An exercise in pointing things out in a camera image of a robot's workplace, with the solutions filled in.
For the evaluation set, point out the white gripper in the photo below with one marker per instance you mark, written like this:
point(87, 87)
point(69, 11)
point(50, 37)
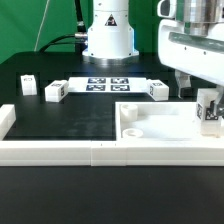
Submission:
point(202, 57)

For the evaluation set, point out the white square tabletop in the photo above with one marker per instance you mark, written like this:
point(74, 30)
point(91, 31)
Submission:
point(166, 121)

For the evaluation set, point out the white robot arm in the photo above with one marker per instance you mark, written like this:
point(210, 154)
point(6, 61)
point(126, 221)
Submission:
point(110, 38)

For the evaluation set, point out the white U-shaped fence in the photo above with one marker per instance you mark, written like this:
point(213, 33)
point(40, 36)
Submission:
point(104, 153)

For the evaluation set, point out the white sheet with markers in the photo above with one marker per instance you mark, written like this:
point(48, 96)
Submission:
point(107, 84)

